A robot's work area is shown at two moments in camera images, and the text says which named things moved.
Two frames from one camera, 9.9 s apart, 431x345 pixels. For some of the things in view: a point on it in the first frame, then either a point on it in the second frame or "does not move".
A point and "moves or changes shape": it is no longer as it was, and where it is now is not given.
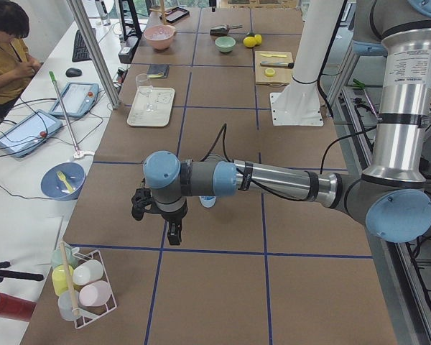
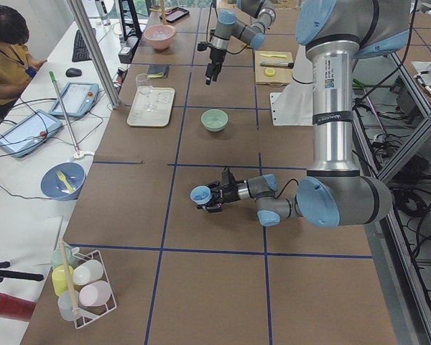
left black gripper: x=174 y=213 -> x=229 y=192
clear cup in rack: x=67 y=303 does not move
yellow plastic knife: x=283 y=56 does not move
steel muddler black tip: x=289 y=65 does not move
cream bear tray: x=151 y=106 does not move
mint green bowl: x=225 y=44 moves or changes shape
